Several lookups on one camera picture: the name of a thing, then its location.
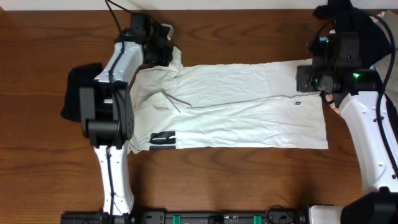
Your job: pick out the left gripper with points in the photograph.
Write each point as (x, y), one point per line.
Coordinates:
(164, 53)

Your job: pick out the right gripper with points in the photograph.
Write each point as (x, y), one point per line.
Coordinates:
(303, 78)

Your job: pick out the white shirt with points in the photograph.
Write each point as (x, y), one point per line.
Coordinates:
(232, 105)

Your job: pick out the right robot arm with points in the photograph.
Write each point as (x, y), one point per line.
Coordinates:
(372, 122)

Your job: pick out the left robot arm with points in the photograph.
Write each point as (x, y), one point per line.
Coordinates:
(107, 118)

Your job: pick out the dark navy garment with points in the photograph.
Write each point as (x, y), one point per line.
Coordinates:
(374, 44)

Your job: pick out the grey garment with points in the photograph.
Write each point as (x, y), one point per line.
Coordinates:
(382, 65)

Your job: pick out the black folded garment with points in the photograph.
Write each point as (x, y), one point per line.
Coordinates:
(77, 77)

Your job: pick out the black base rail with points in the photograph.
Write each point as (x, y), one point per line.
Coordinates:
(276, 214)

